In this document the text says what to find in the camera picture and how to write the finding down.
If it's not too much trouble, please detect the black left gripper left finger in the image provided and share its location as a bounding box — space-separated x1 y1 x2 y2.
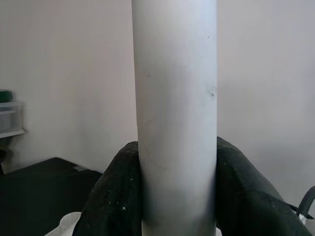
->
76 141 145 236

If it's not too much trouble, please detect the clear plastic drawer box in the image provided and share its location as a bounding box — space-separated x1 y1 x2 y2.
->
0 100 27 139

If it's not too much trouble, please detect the white plastic table leg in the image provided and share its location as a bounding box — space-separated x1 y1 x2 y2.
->
130 0 219 236

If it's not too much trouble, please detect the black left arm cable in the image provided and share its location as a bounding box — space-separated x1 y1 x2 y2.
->
294 184 315 219

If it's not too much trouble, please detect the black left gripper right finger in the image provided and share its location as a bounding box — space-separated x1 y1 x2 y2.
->
216 136 313 236

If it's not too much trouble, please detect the green box lid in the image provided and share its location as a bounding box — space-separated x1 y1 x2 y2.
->
0 90 14 102

